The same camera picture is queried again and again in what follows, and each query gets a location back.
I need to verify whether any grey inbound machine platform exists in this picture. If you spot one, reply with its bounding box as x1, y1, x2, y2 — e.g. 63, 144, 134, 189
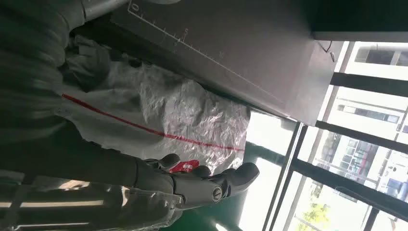
110, 0, 343, 127

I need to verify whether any black inbound machine column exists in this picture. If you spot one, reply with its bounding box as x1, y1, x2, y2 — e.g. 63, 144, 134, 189
310, 0, 408, 42

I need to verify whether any dark window frame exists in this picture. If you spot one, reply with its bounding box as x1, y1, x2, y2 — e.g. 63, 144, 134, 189
263, 41, 408, 231

